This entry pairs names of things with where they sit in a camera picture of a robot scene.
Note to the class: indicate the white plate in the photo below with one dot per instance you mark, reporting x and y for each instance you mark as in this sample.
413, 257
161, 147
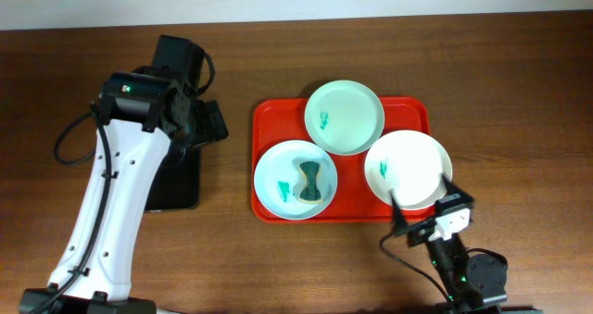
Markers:
408, 168

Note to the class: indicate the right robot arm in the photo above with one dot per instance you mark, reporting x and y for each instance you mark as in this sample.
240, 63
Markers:
472, 280

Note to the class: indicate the mint green plate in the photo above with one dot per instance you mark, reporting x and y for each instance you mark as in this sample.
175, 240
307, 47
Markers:
344, 117

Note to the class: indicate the green yellow sponge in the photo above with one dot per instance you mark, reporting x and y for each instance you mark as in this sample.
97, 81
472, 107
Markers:
310, 193

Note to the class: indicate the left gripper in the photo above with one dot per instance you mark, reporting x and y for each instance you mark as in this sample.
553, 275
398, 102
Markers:
212, 121

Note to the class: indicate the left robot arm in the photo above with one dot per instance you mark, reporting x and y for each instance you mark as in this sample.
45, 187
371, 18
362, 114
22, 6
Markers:
141, 117

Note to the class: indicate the light blue plate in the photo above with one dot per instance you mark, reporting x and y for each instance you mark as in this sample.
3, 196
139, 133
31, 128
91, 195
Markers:
277, 180

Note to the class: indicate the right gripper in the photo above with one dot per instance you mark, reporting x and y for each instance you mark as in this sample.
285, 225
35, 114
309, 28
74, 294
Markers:
399, 221

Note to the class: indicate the black plastic tray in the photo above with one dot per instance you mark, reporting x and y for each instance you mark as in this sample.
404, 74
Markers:
176, 185

